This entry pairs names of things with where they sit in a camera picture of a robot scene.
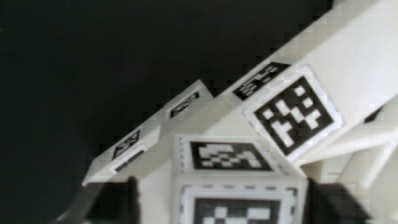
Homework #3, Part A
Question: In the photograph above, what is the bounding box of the white chair leg with tag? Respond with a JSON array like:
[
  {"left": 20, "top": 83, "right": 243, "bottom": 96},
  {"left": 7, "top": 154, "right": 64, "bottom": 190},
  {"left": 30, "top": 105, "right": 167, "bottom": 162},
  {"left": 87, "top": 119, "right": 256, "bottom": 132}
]
[
  {"left": 171, "top": 135, "right": 307, "bottom": 224},
  {"left": 87, "top": 123, "right": 163, "bottom": 181}
]

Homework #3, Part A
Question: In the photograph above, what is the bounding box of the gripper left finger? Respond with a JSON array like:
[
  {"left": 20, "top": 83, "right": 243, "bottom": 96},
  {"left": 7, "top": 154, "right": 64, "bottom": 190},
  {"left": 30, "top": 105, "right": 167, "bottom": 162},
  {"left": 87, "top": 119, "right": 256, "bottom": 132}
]
[{"left": 51, "top": 177, "right": 140, "bottom": 224}]

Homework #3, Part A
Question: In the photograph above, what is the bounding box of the white chair back frame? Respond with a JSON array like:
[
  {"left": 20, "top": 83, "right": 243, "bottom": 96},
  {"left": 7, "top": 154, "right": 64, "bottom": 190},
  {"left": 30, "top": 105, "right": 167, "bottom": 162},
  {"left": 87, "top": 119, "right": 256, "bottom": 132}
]
[{"left": 99, "top": 0, "right": 398, "bottom": 224}]

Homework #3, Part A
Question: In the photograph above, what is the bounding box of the white chair leg small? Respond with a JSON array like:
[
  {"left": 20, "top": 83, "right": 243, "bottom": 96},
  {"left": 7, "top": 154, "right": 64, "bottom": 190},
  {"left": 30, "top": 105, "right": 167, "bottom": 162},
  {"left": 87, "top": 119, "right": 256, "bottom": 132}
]
[{"left": 162, "top": 80, "right": 213, "bottom": 127}]

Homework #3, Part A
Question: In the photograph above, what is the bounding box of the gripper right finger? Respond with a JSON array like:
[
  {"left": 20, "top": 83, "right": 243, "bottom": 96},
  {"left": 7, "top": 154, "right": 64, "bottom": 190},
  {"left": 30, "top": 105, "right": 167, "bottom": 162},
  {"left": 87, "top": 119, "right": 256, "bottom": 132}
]
[{"left": 302, "top": 180, "right": 371, "bottom": 224}]

